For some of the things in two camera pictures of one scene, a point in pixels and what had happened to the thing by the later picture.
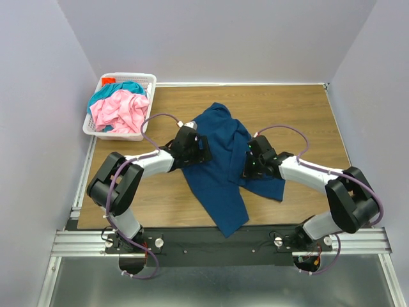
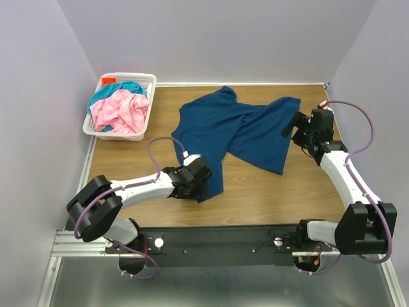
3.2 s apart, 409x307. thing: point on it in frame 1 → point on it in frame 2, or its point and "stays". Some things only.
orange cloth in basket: [108, 80] stays
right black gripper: [246, 172] → [301, 121]
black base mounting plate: [212, 247] stays
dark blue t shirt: [217, 182] → [211, 126]
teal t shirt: [107, 89] stays
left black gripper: [202, 155] → [201, 193]
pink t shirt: [122, 111] stays
